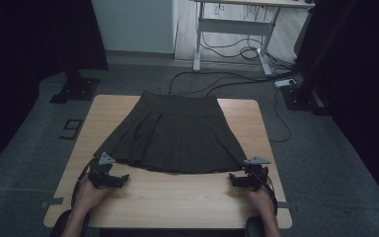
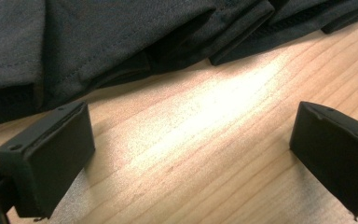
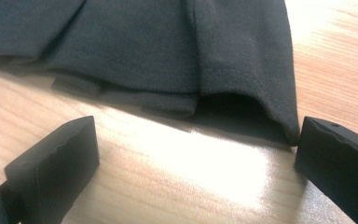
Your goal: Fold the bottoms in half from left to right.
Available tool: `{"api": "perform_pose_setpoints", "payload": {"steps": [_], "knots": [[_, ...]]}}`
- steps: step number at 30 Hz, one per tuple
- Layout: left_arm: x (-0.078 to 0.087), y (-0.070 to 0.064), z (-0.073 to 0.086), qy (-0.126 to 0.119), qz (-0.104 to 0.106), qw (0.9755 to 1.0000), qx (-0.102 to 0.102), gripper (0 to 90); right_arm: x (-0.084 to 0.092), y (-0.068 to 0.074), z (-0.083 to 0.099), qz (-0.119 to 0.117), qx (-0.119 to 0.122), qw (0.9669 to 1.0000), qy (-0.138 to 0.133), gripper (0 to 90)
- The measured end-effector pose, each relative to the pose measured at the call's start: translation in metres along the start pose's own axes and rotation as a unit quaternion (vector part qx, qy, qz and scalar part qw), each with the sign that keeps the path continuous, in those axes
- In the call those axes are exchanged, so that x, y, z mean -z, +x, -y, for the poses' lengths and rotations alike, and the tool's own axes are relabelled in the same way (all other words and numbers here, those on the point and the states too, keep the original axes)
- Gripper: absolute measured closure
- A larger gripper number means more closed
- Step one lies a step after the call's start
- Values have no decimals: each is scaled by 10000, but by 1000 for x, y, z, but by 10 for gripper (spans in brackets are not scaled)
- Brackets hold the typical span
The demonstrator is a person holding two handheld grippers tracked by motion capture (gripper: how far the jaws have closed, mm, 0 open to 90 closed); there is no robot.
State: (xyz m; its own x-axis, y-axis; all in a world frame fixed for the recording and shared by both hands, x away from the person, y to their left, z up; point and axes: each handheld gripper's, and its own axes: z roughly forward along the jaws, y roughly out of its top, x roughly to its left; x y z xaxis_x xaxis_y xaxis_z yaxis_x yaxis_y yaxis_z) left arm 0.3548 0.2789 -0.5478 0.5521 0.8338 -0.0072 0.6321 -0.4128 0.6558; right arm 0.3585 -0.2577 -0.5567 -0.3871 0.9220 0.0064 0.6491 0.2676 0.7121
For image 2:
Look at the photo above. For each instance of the dark grey shirt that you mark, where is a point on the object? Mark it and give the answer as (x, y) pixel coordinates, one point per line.
(74, 37)

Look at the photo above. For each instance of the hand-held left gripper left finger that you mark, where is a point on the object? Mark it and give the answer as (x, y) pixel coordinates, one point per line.
(52, 161)

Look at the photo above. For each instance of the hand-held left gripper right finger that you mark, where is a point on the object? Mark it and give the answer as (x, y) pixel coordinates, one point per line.
(335, 155)

